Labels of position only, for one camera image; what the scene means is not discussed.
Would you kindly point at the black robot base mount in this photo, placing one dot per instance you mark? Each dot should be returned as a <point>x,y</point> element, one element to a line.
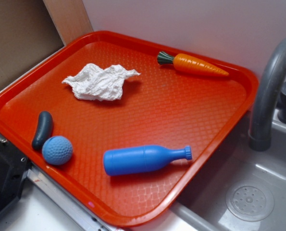
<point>14,166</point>

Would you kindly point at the red plastic tray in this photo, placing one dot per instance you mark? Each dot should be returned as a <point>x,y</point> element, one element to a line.
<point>160,106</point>

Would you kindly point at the brown cardboard panel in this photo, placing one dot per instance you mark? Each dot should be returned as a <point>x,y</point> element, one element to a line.
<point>27,37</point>

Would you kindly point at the grey faucet spout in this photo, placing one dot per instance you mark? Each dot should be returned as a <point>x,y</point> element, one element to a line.
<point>267,98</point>

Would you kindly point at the blue dimpled ball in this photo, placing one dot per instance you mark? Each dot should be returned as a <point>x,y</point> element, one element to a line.
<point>57,150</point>

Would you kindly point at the grey plastic sink basin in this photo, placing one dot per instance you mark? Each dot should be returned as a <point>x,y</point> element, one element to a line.
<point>239,189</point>

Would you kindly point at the blue plastic bottle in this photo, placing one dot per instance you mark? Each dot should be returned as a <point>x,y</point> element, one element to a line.
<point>142,159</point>

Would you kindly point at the crumpled white paper towel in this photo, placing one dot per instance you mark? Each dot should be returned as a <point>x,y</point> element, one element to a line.
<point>94,83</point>

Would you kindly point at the orange toy carrot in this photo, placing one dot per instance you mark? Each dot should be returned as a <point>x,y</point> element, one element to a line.
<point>191,65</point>

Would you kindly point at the dark grey toy sausage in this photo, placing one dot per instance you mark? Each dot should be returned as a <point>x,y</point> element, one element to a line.
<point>43,131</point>

